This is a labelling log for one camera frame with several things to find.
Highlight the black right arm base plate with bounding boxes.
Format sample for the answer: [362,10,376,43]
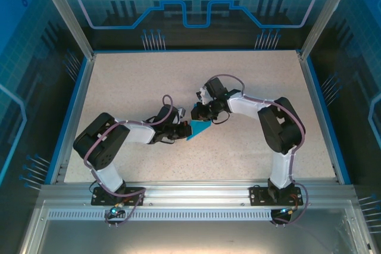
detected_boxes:
[249,185,305,207]

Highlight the blue cloth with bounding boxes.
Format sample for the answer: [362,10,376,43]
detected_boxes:
[185,102,214,142]

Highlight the aluminium frame post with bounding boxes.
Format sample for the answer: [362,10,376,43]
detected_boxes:
[299,0,358,60]
[32,0,96,61]

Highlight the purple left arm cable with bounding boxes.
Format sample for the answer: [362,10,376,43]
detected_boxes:
[83,95,175,228]

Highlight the small lit cable connector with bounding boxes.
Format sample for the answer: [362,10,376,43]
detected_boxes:
[107,203,125,218]
[278,206,299,217]

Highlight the silver metal sheet panel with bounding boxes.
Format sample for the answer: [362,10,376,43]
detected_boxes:
[17,200,376,254]

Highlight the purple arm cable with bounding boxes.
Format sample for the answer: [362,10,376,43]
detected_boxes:
[83,95,175,228]
[211,74,312,228]

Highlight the aluminium frame beam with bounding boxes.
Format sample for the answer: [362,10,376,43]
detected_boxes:
[40,181,357,204]

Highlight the side frame rail blue trim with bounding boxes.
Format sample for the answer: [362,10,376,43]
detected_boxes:
[44,54,98,185]
[297,51,354,185]

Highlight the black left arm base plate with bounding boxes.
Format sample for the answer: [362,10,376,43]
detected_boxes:
[91,187,146,207]

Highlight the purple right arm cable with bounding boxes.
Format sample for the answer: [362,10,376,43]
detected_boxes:
[211,74,312,228]

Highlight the slotted grey cable duct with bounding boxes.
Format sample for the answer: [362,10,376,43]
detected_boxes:
[47,209,279,222]

